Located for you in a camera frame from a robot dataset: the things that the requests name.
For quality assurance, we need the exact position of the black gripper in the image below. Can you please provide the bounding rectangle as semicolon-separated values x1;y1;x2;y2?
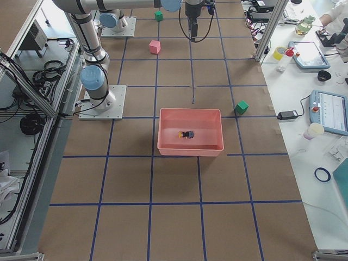
185;0;202;38

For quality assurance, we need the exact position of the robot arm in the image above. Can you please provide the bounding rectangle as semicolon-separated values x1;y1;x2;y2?
53;1;182;111
95;1;215;42

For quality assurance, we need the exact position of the green foam cube near base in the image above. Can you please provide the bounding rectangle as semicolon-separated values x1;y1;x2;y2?
154;10;163;22

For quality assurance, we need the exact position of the pink foam cube centre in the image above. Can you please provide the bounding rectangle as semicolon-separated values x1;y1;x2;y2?
148;40;161;54

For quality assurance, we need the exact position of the yellow tape roll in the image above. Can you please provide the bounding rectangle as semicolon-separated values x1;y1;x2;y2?
272;46;287;61

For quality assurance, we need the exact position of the green foam cube near bin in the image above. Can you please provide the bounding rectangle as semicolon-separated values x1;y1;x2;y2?
234;100;249;115

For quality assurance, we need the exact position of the pink plastic bin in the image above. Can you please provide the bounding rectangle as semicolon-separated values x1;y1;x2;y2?
157;108;224;157

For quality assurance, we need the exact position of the teach pendant far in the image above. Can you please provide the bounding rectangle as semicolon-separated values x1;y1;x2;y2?
288;41;331;71

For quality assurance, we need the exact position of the teach pendant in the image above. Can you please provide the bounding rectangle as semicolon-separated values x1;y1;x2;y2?
288;41;331;71
309;90;347;136

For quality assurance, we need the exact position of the black power adapter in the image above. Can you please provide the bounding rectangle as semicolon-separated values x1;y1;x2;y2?
277;110;299;120

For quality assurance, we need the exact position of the teach pendant near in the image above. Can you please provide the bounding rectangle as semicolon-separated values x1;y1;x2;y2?
309;90;347;136

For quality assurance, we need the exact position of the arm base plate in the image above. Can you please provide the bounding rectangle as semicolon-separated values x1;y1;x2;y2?
101;16;136;38
78;85;127;120

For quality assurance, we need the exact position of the blue tape ring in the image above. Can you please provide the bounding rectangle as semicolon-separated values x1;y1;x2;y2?
314;167;331;182

